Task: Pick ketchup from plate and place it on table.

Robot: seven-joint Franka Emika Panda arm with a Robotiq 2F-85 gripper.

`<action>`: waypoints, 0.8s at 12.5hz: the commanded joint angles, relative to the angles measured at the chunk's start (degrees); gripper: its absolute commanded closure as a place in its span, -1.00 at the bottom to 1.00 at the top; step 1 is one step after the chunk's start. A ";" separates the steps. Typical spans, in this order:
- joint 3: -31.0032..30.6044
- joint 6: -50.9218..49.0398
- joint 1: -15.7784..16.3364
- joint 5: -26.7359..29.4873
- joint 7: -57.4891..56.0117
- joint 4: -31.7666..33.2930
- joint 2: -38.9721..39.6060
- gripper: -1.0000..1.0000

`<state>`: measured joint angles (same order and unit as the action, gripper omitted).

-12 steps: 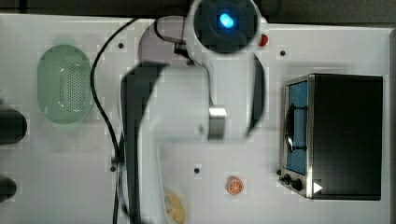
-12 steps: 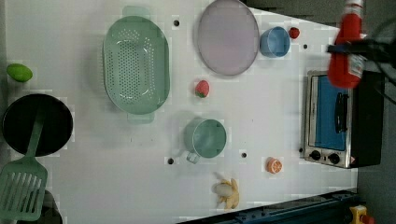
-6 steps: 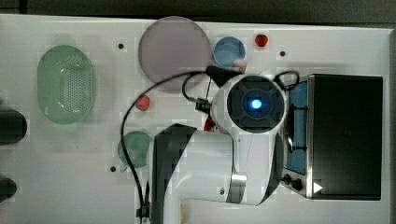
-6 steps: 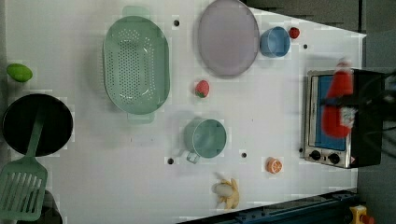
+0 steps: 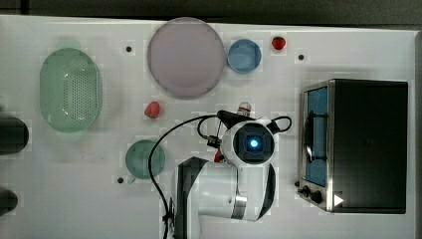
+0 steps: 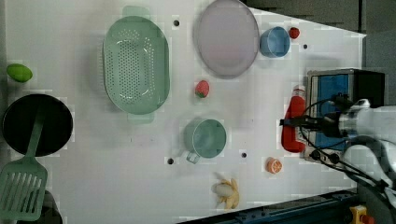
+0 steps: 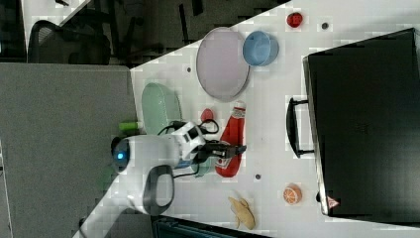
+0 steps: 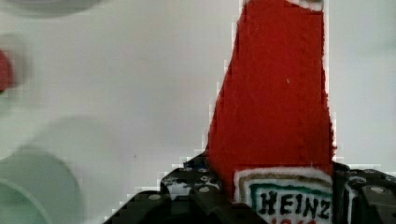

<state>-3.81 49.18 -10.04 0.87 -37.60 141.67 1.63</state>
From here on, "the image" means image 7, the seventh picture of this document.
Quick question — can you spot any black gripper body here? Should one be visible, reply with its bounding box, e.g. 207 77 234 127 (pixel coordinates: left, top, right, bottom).
193 141 227 164

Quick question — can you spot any green colander basket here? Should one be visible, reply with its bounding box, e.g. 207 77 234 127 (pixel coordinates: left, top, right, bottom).
142 82 182 135

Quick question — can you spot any silver toaster oven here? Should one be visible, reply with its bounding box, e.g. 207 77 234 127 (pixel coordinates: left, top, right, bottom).
302 28 420 227

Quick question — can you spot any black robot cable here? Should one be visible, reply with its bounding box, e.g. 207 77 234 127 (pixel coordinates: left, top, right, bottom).
157 118 221 179

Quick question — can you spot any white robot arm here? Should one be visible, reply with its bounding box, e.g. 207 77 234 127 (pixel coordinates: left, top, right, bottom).
72 134 247 238

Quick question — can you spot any blue bowl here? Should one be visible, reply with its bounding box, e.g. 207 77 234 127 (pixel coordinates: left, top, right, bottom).
243 31 279 66

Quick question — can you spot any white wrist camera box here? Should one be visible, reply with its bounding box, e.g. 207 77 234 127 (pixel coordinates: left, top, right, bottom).
173 122 205 153

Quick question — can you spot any red tomato toy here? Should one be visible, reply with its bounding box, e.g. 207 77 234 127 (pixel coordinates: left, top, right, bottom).
286 12 303 28

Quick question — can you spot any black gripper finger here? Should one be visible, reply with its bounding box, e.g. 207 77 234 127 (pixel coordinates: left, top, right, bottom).
224 145 247 158

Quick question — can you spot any orange slice toy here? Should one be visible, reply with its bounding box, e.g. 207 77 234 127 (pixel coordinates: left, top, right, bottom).
283 183 302 205

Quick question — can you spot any peeled banana toy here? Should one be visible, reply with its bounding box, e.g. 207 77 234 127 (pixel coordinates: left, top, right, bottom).
228 196 256 230

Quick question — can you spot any green mug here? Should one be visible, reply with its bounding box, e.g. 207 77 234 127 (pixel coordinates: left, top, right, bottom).
191 158 215 178

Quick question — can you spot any grey round plate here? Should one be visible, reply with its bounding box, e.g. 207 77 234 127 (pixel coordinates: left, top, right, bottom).
196 27 250 102

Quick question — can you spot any red ketchup bottle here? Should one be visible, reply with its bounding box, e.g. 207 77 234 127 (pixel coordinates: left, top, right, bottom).
215 100 246 178

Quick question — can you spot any red strawberry toy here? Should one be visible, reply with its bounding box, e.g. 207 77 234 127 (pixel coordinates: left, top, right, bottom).
200 108 214 122

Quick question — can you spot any black office chair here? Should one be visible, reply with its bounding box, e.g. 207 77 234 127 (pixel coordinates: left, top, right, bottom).
27 20 111 65

